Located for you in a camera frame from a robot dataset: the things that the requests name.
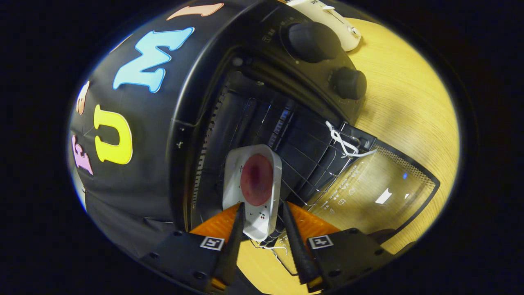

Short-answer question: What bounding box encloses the white toaster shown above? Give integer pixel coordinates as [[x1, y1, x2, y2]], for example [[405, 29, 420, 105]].
[[287, 0, 362, 52]]

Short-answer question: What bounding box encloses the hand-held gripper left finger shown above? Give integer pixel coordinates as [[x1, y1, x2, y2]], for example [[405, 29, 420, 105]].
[[141, 203, 246, 293]]

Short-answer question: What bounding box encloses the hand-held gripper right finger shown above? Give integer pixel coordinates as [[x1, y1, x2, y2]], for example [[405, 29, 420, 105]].
[[282, 201, 395, 292]]

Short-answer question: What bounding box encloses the white string tie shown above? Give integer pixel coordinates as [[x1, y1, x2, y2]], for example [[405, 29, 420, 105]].
[[250, 240, 289, 254], [325, 121, 377, 158]]

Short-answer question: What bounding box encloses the black toaster oven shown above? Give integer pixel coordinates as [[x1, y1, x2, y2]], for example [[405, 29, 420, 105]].
[[168, 0, 441, 283]]

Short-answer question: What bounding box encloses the pink ham slice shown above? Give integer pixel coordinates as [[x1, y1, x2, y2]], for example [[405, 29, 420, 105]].
[[240, 154, 273, 207]]

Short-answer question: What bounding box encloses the white square plate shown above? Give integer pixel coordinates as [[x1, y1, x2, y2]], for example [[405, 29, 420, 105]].
[[222, 144, 283, 242]]

